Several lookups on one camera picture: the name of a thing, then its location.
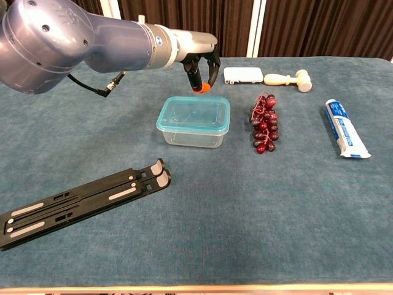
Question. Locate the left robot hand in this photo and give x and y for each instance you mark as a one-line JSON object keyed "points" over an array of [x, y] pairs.
{"points": [[196, 43]]}

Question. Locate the translucent blue plastic container lid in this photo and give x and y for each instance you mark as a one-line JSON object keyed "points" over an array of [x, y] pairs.
{"points": [[193, 113]]}

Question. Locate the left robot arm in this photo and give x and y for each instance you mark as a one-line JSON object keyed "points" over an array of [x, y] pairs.
{"points": [[61, 43]]}

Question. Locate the white rectangular plastic box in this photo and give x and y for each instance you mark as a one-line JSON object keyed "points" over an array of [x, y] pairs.
{"points": [[244, 74]]}

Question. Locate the clear plastic food container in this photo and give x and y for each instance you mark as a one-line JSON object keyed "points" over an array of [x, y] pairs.
{"points": [[190, 140]]}

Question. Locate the red grape bunch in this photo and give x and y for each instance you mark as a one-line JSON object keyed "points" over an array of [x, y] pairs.
{"points": [[265, 126]]}

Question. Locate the small wooden mallet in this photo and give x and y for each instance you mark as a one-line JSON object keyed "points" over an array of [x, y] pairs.
{"points": [[304, 81]]}

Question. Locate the dark brown curtain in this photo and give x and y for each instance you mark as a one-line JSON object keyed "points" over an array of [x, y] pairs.
{"points": [[322, 27]]}

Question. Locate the teal table cloth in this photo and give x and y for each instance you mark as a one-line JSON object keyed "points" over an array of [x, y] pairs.
{"points": [[215, 199]]}

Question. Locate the white blue toothpaste tube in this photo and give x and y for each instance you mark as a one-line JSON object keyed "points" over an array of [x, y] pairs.
{"points": [[345, 129]]}

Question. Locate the black folding laptop stand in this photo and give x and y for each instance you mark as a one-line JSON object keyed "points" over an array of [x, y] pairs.
{"points": [[76, 199]]}

